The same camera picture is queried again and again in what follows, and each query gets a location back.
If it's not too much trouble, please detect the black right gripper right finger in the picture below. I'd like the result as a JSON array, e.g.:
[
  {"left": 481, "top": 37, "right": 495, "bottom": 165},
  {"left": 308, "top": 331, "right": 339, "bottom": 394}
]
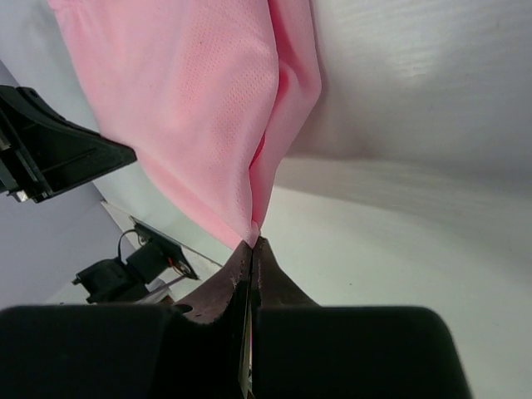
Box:
[{"left": 250, "top": 239, "right": 472, "bottom": 398}]

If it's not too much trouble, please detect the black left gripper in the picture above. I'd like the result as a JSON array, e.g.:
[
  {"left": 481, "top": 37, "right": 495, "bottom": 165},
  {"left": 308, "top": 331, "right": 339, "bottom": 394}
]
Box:
[{"left": 1, "top": 85, "right": 136, "bottom": 203}]

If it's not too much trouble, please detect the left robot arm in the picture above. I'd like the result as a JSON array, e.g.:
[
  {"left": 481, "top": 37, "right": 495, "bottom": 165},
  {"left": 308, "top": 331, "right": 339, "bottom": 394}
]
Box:
[{"left": 1, "top": 85, "right": 148, "bottom": 303}]

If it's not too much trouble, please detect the pink t shirt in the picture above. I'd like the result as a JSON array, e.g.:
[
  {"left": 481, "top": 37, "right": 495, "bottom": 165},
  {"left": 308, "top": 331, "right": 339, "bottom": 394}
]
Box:
[{"left": 50, "top": 1, "right": 322, "bottom": 248}]

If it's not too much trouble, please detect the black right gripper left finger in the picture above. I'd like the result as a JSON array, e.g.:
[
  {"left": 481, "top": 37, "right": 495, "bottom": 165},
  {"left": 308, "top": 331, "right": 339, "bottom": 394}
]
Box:
[{"left": 1, "top": 244, "right": 252, "bottom": 398}]

